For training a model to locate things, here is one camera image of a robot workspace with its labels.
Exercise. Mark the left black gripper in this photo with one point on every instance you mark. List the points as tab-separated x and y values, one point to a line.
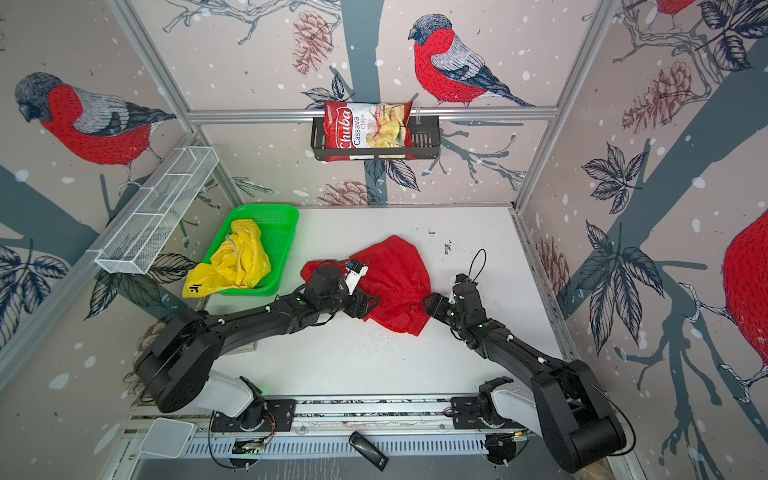
364	309

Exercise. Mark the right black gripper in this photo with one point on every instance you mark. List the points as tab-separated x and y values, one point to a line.
437	302

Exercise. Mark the red shorts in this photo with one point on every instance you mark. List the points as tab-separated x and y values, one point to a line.
398	278

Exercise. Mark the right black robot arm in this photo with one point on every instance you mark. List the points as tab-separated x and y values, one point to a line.
576	420

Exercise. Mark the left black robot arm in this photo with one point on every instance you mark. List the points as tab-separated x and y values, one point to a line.
177	364

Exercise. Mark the yellow shorts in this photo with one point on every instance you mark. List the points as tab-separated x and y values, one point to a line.
240	262

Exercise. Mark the green plastic tray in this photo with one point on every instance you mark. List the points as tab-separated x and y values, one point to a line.
277	224

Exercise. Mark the black remote-like device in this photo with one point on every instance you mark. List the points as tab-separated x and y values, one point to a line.
368	450

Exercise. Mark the red cassava chips bag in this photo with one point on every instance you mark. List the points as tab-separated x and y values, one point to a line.
366	125

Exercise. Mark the white square pad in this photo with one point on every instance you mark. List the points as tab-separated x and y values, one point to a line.
167	438

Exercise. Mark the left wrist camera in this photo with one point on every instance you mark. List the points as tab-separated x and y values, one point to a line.
355	270

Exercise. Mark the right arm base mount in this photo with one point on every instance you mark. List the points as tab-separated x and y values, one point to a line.
500	404

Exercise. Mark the aluminium rail base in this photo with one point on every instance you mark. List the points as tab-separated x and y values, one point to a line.
397	426

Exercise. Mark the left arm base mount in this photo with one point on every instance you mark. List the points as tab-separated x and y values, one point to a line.
260	415

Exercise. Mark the black wall basket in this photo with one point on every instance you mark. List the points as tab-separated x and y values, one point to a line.
425	136

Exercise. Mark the white wire mesh basket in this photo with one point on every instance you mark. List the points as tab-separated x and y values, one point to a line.
162	203

